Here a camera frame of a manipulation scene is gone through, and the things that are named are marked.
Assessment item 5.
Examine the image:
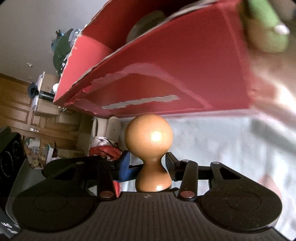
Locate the wooden gourd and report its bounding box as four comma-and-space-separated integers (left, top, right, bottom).
125, 114, 173, 192

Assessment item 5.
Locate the round woven basket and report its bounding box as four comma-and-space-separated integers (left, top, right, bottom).
126, 11, 166, 44

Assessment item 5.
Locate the green patterned bed sheet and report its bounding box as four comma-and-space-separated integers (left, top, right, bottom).
120, 46, 296, 239

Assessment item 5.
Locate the large red cardboard box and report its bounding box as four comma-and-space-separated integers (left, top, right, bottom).
54, 1, 252, 118

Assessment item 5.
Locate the dark green cloth item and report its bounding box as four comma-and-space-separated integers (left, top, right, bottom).
51, 29, 73, 76

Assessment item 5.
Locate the green plush toy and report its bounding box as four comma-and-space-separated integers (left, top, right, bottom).
238, 1, 290, 53

